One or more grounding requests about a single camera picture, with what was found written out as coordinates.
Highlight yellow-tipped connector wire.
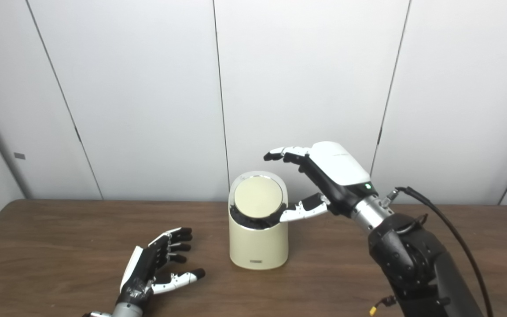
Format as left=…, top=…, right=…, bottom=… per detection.
left=369, top=295, right=397, bottom=317

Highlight cream-colored round bin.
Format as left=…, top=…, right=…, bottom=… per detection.
left=229, top=171, right=289, bottom=270

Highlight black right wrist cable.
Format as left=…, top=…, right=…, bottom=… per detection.
left=386, top=186, right=494, bottom=317

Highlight cream round bin lid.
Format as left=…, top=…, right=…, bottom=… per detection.
left=234, top=175, right=284, bottom=219

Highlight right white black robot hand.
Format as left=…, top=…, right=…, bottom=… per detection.
left=264, top=141, right=377, bottom=223

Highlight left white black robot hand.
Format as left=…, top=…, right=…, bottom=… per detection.
left=117, top=227, right=206, bottom=305

